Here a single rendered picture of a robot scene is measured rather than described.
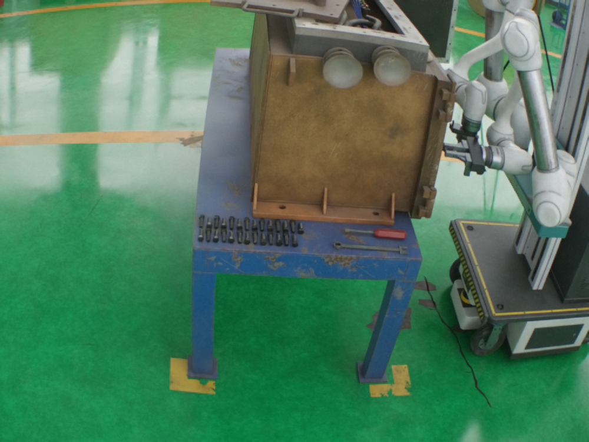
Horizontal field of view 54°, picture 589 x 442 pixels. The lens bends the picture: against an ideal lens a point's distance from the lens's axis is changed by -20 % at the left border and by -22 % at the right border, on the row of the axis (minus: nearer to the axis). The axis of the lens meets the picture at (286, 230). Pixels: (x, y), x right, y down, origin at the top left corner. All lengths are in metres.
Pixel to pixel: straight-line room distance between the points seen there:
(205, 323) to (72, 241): 1.09
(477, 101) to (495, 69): 0.33
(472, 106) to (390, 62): 0.59
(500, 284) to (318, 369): 0.86
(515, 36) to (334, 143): 0.82
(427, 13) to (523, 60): 1.86
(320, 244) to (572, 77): 1.33
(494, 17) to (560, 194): 0.89
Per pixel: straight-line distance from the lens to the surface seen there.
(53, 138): 4.27
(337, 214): 2.44
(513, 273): 3.01
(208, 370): 2.67
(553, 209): 2.25
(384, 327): 2.56
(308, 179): 2.40
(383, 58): 2.11
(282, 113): 2.27
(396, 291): 2.44
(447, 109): 2.27
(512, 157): 2.47
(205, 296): 2.39
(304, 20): 2.22
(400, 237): 2.41
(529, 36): 2.10
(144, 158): 3.94
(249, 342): 2.84
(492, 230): 3.23
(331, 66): 2.11
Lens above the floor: 2.03
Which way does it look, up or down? 36 degrees down
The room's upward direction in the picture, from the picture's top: 8 degrees clockwise
